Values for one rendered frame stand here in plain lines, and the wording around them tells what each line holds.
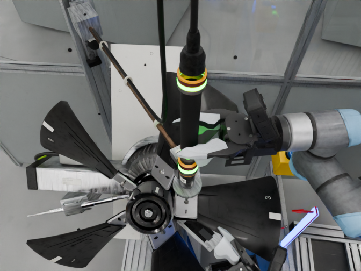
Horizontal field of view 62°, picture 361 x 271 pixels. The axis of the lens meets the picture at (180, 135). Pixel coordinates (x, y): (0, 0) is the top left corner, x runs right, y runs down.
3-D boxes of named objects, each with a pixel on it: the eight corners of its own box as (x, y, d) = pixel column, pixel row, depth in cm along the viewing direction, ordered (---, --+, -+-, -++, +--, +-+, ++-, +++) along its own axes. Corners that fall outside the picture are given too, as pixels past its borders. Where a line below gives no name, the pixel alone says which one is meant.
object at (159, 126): (89, 31, 94) (88, 27, 93) (93, 29, 94) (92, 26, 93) (176, 157, 67) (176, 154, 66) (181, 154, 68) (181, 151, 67)
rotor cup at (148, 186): (123, 176, 87) (111, 196, 74) (171, 164, 85) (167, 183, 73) (138, 220, 90) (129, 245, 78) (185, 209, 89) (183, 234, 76)
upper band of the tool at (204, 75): (172, 82, 45) (171, 68, 43) (195, 72, 47) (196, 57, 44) (186, 100, 43) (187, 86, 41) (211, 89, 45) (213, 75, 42)
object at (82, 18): (72, 27, 101) (64, 3, 94) (92, 20, 103) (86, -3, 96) (83, 43, 96) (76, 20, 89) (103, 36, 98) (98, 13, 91)
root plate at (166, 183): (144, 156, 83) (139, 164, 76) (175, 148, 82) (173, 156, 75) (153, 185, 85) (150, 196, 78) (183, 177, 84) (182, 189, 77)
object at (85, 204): (136, 196, 91) (30, 217, 95) (134, 190, 91) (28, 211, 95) (134, 199, 89) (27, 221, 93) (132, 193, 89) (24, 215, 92)
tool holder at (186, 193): (163, 174, 74) (161, 154, 66) (187, 162, 76) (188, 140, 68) (182, 204, 70) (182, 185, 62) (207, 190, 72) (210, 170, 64)
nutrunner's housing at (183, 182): (176, 187, 75) (172, 27, 38) (189, 179, 76) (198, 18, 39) (184, 199, 73) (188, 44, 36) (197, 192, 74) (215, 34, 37)
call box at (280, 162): (268, 141, 120) (274, 125, 111) (293, 142, 119) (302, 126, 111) (272, 176, 110) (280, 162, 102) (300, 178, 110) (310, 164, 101)
